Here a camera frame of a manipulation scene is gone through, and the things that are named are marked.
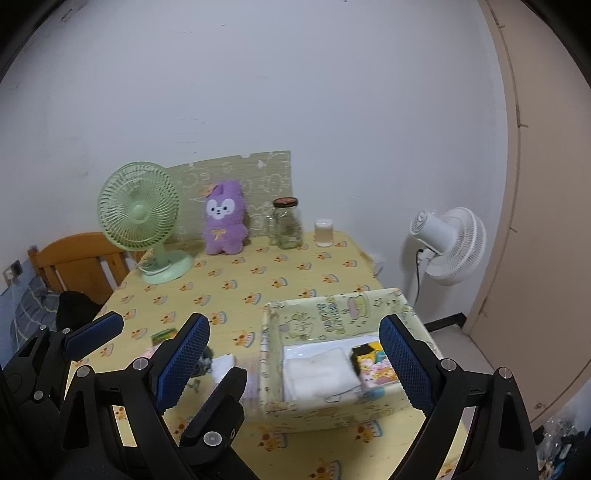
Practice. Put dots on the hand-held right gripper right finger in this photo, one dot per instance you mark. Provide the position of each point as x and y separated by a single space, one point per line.
406 364

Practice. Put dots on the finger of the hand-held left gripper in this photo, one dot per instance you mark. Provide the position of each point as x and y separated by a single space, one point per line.
217 401
94 333

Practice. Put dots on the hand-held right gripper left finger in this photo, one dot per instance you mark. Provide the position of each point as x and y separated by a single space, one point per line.
184 355

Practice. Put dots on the green tissue pack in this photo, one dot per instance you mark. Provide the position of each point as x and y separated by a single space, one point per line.
164 334

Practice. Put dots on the patterned yellow storage box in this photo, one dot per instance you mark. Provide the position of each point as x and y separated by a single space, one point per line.
323 415

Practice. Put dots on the colourful snack packet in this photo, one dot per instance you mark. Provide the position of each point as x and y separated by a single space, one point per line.
376 374

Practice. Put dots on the black cloth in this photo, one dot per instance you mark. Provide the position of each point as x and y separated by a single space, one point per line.
76 307

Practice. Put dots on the pale pink packet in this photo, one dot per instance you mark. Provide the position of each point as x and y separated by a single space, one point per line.
147 353

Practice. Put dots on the white tissue pack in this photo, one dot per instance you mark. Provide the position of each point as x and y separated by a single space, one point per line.
222 364

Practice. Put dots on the yellow and black tissue pack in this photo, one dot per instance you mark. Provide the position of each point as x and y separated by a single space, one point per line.
367 350

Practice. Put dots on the blue plaid bedding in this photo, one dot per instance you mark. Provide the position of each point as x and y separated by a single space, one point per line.
27 314

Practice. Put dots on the wooden headboard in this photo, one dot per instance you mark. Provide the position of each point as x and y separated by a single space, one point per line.
78 263

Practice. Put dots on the white folded towel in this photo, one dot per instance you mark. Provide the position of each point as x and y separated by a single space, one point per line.
318 374

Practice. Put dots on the yellow printed tablecloth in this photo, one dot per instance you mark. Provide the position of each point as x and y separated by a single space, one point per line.
277 277

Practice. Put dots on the green desk fan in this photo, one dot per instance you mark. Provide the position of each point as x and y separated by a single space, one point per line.
138 212

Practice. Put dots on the white fan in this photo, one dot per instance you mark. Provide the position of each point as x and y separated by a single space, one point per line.
455 244

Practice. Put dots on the purple plush toy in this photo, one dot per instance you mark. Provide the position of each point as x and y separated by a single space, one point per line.
225 221

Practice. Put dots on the cotton swab container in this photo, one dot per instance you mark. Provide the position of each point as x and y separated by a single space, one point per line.
323 233

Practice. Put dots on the glass jar with black lid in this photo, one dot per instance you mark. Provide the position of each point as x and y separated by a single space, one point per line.
286 226

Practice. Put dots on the pile of dark clutter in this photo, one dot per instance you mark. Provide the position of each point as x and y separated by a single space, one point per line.
563 434

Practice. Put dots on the beige door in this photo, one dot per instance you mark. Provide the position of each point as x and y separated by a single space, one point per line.
531 230

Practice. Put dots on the patterned grey-green board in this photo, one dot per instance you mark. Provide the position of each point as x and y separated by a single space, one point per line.
258 175

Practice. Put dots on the wall outlet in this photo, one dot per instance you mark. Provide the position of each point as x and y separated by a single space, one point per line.
16 268

